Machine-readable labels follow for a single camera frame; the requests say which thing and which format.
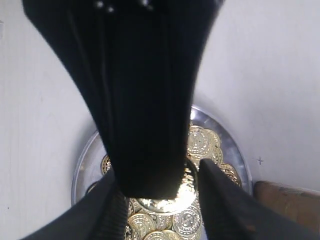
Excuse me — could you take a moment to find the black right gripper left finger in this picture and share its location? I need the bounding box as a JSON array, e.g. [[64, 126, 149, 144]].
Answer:
[[24, 172, 127, 240]]

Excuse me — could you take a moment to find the gold coin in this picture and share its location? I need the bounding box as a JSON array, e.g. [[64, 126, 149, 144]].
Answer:
[[133, 159, 199, 216]]

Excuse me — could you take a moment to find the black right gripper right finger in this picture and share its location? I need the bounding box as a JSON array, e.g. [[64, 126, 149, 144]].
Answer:
[[198, 159, 320, 240]]

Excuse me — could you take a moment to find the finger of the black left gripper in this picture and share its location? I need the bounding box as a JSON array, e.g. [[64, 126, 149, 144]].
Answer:
[[22, 0, 223, 199]]

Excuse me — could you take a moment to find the brown cardboard coin box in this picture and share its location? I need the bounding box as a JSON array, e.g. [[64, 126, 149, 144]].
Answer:
[[253, 181, 320, 234]]

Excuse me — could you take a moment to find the round silver metal plate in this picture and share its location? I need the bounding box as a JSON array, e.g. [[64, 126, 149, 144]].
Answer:
[[71, 106, 252, 240]]

